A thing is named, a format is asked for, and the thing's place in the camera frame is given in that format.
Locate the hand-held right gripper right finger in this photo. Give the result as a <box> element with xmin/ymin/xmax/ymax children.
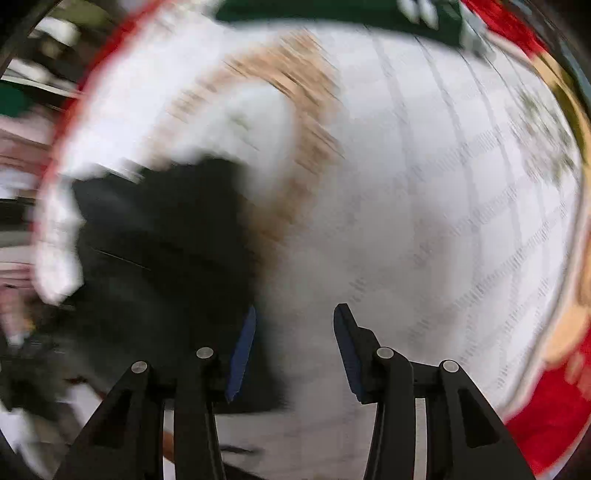
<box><xmin>333</xmin><ymin>303</ymin><xmax>539</xmax><ymax>480</ymax></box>

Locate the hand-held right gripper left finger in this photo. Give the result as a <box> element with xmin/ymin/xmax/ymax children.
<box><xmin>53</xmin><ymin>305</ymin><xmax>257</xmax><ymax>480</ymax></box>

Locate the black leather jacket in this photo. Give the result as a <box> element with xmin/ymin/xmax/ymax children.
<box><xmin>69</xmin><ymin>157</ymin><xmax>289</xmax><ymax>416</ymax></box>

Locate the clothes rack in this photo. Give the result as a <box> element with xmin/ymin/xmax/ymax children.
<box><xmin>0</xmin><ymin>18</ymin><xmax>93</xmax><ymax>305</ymax></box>

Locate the white checked floral cloth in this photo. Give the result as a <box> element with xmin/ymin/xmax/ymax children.
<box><xmin>32</xmin><ymin>9</ymin><xmax>583</xmax><ymax>480</ymax></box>

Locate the red floral blanket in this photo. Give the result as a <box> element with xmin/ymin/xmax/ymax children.
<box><xmin>34</xmin><ymin>0</ymin><xmax>591</xmax><ymax>476</ymax></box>

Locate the folded green striped garment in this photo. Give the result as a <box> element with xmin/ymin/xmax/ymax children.
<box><xmin>216</xmin><ymin>0</ymin><xmax>468</xmax><ymax>48</ymax></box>

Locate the green hanging garment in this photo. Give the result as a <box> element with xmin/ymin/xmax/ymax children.
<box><xmin>0</xmin><ymin>83</ymin><xmax>35</xmax><ymax>118</ymax></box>

